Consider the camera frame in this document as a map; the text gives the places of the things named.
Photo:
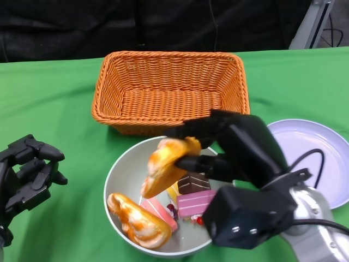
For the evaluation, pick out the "lilac round plate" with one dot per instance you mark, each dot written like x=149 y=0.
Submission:
x=300 y=136

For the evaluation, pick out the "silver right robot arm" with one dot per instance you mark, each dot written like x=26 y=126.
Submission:
x=313 y=207

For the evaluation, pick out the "grey-green round bowl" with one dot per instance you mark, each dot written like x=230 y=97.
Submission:
x=131 y=169

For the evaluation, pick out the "grey metal frame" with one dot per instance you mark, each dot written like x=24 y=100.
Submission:
x=306 y=27

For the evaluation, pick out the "orange white twisted bread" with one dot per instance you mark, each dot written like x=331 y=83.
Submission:
x=141 y=226

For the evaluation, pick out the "green tablecloth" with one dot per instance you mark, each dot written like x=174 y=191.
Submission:
x=68 y=109

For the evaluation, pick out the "black backdrop curtain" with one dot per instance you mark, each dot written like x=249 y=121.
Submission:
x=81 y=27

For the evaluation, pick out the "yellow cake slice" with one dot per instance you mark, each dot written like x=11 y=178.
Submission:
x=173 y=195

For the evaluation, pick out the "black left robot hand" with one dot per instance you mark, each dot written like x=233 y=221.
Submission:
x=24 y=191

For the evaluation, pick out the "orange wicker basket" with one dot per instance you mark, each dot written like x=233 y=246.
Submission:
x=169 y=106

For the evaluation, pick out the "magenta pink cake slice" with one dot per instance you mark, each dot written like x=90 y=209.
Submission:
x=193 y=203

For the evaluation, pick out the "salmon pink cake slice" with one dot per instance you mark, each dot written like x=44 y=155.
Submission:
x=158 y=208

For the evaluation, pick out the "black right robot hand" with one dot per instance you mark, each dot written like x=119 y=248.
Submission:
x=245 y=147

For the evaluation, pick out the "chocolate brown cake slice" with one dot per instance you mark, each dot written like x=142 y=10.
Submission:
x=193 y=184

